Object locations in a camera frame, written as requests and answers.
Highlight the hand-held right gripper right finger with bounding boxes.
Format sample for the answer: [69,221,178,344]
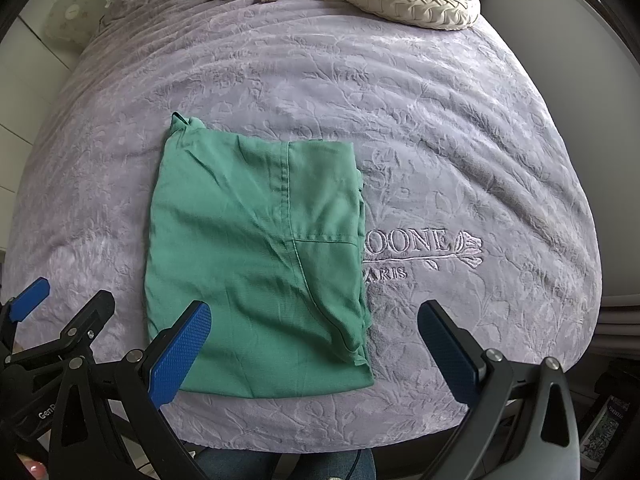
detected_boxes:
[417,300,586,480]

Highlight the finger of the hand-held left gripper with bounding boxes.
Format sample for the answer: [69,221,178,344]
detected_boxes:
[7,290,117,368]
[0,276,52,358]

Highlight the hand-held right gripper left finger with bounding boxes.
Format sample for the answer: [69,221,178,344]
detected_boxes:
[47,300,213,480]

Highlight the green work jacket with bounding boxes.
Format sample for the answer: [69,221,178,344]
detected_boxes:
[144,112,376,398]

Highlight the person's left hand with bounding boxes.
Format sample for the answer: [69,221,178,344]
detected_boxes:
[15,460,50,480]

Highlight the person's jeans legs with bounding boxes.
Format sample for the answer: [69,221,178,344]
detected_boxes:
[192,447,377,480]

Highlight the printed book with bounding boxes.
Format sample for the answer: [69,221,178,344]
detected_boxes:
[579,394,628,463]

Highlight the white wardrobe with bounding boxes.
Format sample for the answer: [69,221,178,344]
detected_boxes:
[0,12,78,241]

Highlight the purple embossed blanket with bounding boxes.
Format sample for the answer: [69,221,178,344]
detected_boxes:
[0,0,603,453]

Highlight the white electric fan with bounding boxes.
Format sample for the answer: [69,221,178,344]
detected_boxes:
[44,0,101,43]

